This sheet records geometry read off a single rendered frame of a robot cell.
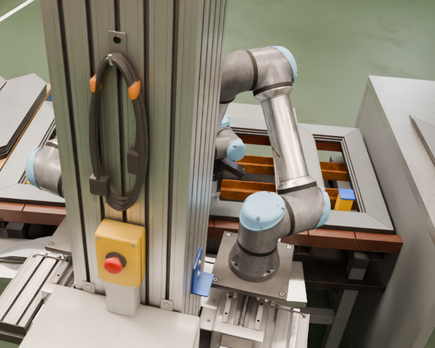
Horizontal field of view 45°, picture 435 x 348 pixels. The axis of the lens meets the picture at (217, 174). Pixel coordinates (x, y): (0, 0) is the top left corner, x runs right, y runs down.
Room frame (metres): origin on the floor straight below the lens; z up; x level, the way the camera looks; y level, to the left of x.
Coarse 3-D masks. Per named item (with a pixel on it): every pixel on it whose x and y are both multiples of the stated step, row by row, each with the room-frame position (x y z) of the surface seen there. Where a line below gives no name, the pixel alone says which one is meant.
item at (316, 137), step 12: (48, 132) 1.97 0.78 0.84; (240, 132) 2.14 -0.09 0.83; (252, 132) 2.15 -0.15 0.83; (264, 132) 2.15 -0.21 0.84; (348, 156) 2.01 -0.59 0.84; (276, 168) 1.86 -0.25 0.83; (348, 168) 1.92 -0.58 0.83; (24, 180) 1.62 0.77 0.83; (216, 180) 1.72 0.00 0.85; (276, 180) 1.78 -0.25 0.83; (276, 192) 1.70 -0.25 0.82; (36, 204) 1.49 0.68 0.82; (48, 204) 1.49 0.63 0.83; (60, 204) 1.49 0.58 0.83; (360, 204) 1.67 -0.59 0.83; (216, 216) 1.50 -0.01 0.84; (324, 228) 1.51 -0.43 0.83; (336, 228) 1.51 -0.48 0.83; (348, 228) 1.51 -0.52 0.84; (360, 228) 1.51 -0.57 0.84
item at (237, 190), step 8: (224, 184) 1.88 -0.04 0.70; (232, 184) 1.89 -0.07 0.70; (240, 184) 1.89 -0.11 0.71; (248, 184) 1.89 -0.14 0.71; (256, 184) 1.89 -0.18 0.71; (264, 184) 1.89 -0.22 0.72; (272, 184) 1.89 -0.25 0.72; (224, 192) 1.81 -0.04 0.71; (232, 192) 1.81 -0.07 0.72; (240, 192) 1.81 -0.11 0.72; (248, 192) 1.81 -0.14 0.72; (256, 192) 1.82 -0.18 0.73; (272, 192) 1.88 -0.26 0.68; (328, 192) 1.89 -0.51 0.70; (336, 192) 1.90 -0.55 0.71; (352, 208) 1.82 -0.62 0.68
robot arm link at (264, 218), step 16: (256, 208) 1.07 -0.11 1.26; (272, 208) 1.07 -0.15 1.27; (288, 208) 1.09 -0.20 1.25; (240, 224) 1.07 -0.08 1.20; (256, 224) 1.03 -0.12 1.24; (272, 224) 1.03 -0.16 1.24; (288, 224) 1.06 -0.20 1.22; (240, 240) 1.06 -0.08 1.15; (256, 240) 1.03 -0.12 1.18; (272, 240) 1.04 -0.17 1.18
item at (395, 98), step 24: (384, 96) 2.22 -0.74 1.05; (408, 96) 2.25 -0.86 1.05; (432, 96) 2.27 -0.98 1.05; (384, 120) 2.04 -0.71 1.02; (408, 120) 2.01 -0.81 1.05; (432, 120) 2.03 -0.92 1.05; (408, 144) 1.81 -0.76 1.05; (408, 168) 1.65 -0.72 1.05; (432, 168) 1.66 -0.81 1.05; (432, 192) 1.51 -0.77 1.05; (432, 216) 1.37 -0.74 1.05
